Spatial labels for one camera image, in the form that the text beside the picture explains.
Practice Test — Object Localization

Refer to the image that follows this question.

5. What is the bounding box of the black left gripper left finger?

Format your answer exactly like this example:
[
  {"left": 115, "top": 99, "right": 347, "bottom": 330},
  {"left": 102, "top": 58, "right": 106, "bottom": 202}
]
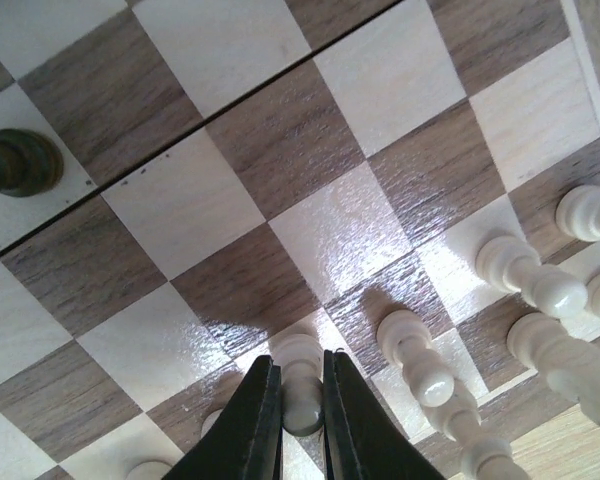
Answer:
[{"left": 165, "top": 355, "right": 283, "bottom": 480}]

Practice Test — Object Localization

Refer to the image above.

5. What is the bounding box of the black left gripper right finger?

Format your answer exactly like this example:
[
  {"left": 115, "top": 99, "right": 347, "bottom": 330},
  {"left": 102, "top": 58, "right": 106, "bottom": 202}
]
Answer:
[{"left": 323, "top": 350, "right": 443, "bottom": 480}]

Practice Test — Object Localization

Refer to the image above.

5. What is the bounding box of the white pawn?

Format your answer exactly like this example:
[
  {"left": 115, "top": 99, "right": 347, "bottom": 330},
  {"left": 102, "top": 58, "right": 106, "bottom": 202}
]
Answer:
[{"left": 272, "top": 334, "right": 324, "bottom": 437}]

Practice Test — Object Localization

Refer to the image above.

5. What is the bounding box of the wooden folding chess board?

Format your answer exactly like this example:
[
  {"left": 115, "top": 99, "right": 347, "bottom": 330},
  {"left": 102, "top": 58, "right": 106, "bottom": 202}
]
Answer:
[{"left": 0, "top": 1, "right": 600, "bottom": 479}]

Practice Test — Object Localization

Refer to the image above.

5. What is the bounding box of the standing dark pawn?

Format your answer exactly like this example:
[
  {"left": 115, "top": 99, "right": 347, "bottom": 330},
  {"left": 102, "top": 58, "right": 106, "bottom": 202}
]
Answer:
[{"left": 0, "top": 129, "right": 64, "bottom": 197}]

